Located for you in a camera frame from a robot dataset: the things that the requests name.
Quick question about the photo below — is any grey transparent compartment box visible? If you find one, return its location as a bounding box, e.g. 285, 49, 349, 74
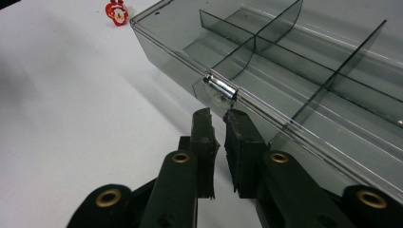
129, 0, 403, 204

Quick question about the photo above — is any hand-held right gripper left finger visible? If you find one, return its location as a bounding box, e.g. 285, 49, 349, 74
138, 106, 221, 228

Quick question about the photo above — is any small red charm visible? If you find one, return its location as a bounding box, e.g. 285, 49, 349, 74
105, 0, 130, 28

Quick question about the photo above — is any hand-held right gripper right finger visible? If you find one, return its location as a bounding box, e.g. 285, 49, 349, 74
222, 108, 358, 228

